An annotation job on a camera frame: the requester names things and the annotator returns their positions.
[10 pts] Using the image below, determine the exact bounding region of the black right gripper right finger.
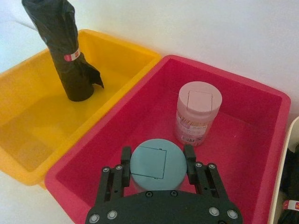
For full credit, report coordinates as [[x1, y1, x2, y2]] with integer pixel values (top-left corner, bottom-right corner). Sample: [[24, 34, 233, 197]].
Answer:
[[183, 144, 231, 204]]

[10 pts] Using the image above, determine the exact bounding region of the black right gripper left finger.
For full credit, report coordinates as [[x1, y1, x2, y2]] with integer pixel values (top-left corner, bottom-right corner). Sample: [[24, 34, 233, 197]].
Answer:
[[94, 146, 132, 208]]

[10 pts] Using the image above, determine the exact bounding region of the blue round lidded canister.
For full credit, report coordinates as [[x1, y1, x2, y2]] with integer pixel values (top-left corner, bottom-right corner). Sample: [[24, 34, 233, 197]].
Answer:
[[129, 138, 188, 193]]

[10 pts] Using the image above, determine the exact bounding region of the red plastic bin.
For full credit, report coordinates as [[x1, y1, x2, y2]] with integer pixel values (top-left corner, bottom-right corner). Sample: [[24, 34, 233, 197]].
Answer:
[[44, 55, 292, 224]]

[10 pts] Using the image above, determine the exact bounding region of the pink round lidded canister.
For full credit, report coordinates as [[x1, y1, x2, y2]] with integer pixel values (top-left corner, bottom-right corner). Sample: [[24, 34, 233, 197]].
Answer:
[[172, 81, 223, 147]]

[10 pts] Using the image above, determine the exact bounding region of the white plastic bin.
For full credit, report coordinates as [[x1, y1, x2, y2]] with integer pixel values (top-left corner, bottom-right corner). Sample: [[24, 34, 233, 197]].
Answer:
[[267, 115, 299, 224]]

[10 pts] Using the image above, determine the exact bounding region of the black bag roll with label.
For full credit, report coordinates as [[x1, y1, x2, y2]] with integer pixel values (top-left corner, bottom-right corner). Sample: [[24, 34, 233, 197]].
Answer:
[[21, 0, 105, 102], [278, 143, 299, 224]]

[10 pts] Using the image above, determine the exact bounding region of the yellow plastic bin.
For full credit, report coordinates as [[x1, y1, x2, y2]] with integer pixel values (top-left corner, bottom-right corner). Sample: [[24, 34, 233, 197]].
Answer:
[[0, 28, 162, 187]]

